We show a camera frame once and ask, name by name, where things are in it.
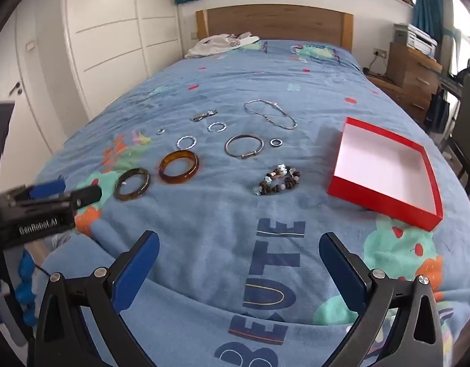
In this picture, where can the person's left hand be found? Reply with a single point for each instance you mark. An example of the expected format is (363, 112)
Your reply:
(27, 286)

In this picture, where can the white printer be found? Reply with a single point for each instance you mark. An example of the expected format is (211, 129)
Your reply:
(418, 40)

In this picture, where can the white light switch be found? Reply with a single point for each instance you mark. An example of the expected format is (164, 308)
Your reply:
(30, 46)

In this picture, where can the red shallow box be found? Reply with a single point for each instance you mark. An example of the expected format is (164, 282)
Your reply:
(380, 168)

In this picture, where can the white wardrobe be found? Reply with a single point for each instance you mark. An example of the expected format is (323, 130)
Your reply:
(105, 46)

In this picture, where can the dark blue bag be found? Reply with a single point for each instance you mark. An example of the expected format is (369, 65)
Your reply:
(436, 111)

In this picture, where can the white garment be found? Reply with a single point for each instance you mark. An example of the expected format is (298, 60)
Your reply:
(208, 47)

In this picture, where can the amber bangle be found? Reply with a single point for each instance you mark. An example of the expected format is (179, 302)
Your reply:
(177, 180)

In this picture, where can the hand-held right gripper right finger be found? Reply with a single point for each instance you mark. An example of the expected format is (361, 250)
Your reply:
(340, 271)

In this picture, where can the twisted silver hoop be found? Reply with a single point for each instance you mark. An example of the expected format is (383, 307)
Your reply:
(178, 142)

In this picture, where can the wall socket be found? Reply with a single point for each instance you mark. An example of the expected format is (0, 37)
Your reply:
(380, 52)

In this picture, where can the window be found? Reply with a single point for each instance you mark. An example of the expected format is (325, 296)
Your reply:
(464, 26)

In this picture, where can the white door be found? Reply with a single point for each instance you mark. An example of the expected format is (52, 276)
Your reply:
(28, 122)

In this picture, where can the thin silver bangle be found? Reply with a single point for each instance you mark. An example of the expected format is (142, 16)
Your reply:
(244, 156)

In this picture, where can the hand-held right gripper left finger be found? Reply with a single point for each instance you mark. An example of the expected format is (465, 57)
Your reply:
(137, 271)

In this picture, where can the low wooden nightstand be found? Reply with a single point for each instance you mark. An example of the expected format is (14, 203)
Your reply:
(384, 84)

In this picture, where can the grey chair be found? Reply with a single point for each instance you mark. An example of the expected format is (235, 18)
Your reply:
(468, 122)

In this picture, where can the small silver hoop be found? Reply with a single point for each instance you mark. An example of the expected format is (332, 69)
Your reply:
(209, 127)

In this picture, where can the long teal curtain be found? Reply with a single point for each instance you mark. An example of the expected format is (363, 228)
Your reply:
(428, 7)

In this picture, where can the wooden dresser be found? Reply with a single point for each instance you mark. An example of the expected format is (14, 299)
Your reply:
(410, 72)

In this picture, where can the dark brown bangle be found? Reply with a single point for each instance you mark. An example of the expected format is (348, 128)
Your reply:
(117, 188)

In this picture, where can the wooden headboard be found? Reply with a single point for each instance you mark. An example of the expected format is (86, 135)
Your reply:
(277, 23)

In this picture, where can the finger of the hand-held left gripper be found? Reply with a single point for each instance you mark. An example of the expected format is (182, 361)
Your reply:
(48, 189)
(88, 195)

